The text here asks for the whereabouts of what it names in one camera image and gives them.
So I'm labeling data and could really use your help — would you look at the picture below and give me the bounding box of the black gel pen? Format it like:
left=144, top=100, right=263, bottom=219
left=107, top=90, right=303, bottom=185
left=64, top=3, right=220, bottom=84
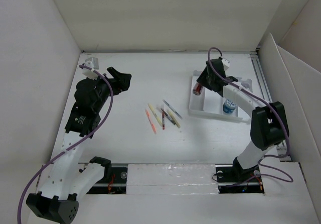
left=161, top=108, right=176, bottom=125

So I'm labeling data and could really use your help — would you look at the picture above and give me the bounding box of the long yellow highlighter pen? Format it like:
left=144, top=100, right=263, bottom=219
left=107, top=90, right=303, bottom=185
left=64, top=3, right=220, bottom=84
left=147, top=103, right=163, bottom=127

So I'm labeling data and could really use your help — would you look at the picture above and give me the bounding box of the red gel pen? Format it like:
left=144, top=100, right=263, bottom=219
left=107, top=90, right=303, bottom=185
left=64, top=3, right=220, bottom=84
left=160, top=109, right=165, bottom=130

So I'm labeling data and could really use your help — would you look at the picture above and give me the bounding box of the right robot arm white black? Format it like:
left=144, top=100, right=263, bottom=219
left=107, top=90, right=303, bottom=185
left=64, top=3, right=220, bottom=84
left=197, top=57, right=289, bottom=184

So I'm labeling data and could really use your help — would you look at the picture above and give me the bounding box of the black mounting rail base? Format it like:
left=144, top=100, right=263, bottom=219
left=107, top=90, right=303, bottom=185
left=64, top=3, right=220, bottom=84
left=89, top=164, right=264, bottom=195

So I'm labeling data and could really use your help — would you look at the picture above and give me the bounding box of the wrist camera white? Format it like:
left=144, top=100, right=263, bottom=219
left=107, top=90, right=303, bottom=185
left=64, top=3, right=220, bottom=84
left=80, top=57, right=99, bottom=80
left=222, top=58, right=230, bottom=71

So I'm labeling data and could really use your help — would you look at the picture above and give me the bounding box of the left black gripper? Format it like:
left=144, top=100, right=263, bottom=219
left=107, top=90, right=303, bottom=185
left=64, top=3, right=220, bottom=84
left=89, top=67, right=130, bottom=113

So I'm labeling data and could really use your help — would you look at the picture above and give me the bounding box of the blue gel pen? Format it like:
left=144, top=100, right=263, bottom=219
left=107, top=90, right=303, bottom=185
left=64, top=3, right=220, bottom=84
left=163, top=99, right=183, bottom=119

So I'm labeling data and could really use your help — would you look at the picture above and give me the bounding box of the white divided organizer tray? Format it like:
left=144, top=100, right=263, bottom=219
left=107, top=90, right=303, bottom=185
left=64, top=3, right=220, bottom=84
left=188, top=70, right=251, bottom=124

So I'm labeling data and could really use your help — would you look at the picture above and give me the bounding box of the blue labelled round jar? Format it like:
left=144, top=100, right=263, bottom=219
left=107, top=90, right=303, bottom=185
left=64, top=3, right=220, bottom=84
left=223, top=99, right=238, bottom=115

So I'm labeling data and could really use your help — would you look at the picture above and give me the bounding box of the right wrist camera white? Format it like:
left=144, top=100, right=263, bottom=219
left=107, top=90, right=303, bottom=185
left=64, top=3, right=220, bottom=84
left=222, top=58, right=230, bottom=71

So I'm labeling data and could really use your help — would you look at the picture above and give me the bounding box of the white folded cardboard panel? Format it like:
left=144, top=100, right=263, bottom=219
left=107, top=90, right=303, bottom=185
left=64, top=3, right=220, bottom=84
left=258, top=33, right=320, bottom=216

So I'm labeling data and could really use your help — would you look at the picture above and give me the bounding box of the pink capped marker case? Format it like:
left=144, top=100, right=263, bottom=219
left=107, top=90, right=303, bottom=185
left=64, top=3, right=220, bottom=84
left=192, top=82, right=204, bottom=96

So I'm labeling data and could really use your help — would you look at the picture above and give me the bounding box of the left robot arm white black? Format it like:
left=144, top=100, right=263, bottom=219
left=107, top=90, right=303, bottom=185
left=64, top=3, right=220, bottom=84
left=26, top=65, right=132, bottom=223

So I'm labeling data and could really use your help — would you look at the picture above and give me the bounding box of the aluminium side rail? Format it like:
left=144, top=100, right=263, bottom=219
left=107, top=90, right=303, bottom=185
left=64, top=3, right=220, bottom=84
left=250, top=53, right=290, bottom=161

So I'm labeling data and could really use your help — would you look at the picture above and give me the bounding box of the orange highlighter pen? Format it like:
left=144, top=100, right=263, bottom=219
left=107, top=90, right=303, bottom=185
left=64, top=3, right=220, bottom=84
left=145, top=109, right=156, bottom=134

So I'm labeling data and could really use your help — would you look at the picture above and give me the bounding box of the short yellow highlighter pen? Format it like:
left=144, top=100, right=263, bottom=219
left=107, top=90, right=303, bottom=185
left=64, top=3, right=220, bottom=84
left=167, top=110, right=181, bottom=129

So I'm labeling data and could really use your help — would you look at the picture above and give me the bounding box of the small clear glitter jar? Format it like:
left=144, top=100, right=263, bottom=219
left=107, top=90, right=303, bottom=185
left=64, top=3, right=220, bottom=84
left=241, top=81, right=252, bottom=92

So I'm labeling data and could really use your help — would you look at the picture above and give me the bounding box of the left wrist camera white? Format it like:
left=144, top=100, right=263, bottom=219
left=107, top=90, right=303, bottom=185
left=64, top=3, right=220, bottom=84
left=80, top=57, right=99, bottom=80

